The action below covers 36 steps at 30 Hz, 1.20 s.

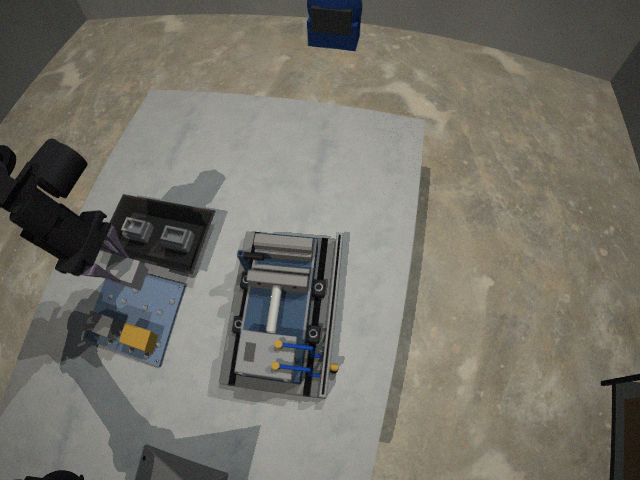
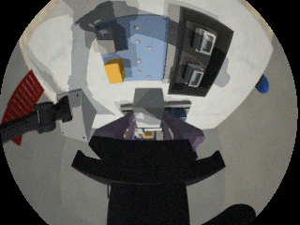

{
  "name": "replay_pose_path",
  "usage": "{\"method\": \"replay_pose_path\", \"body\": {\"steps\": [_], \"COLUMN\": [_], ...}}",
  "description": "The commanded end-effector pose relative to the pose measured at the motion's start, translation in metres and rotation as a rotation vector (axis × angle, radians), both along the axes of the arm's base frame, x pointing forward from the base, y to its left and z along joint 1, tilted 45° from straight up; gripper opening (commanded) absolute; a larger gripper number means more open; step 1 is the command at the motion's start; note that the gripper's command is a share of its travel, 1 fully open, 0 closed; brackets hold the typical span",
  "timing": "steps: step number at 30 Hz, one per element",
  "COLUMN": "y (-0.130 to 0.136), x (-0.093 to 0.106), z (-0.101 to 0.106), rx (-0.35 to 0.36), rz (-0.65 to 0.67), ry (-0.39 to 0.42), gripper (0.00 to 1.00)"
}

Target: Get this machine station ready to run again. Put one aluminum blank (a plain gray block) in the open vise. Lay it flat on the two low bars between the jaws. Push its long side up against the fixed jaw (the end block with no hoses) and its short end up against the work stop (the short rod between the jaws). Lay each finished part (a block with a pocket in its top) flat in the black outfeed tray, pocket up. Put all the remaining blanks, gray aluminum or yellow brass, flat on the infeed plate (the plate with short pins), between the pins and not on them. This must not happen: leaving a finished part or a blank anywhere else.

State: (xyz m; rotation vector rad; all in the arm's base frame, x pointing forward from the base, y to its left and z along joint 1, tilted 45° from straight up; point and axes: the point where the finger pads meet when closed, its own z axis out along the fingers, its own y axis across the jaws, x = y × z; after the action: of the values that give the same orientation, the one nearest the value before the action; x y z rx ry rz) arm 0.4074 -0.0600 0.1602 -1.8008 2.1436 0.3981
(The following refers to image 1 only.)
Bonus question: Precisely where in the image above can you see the grey flat bar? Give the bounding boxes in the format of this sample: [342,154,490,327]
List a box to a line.
[252,263,310,277]
[254,248,312,262]

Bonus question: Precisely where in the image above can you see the yellow rectangular block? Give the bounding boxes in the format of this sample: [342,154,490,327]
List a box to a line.
[119,323,158,354]

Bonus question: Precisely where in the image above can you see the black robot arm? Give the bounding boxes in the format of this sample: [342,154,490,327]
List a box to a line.
[0,139,88,480]

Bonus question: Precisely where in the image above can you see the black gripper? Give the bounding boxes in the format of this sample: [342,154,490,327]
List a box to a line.
[40,205,129,282]

